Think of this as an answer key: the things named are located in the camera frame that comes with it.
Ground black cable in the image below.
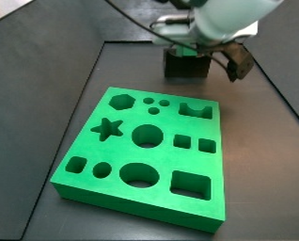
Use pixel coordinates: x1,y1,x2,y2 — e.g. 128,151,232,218
104,0,232,76

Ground green arch object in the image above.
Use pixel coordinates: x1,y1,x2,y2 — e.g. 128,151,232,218
175,46,197,57

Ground black curved fixture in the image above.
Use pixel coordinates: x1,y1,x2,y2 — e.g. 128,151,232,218
163,49,211,78

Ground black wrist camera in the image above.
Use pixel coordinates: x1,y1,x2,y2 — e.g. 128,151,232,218
204,41,253,82

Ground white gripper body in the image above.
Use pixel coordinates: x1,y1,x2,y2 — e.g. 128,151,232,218
151,14,207,46

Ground green shape sorter block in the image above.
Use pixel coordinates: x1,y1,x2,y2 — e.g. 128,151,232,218
51,88,225,233

